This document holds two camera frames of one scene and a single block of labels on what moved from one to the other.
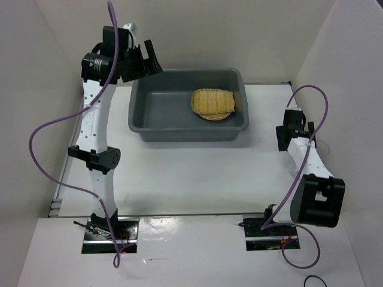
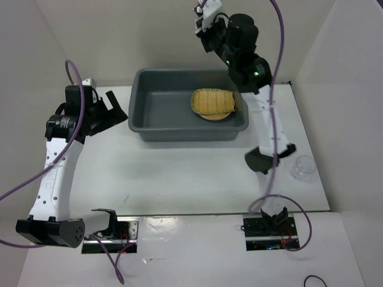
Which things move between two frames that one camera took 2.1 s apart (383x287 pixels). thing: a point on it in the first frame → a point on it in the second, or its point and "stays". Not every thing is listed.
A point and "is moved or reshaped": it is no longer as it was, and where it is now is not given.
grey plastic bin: [160, 106] stays
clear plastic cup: [322, 147] is moved or reshaped
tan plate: [214, 117] stays
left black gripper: [149, 66] → [113, 116]
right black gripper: [279, 129] → [218, 24]
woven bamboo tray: [212, 101] stays
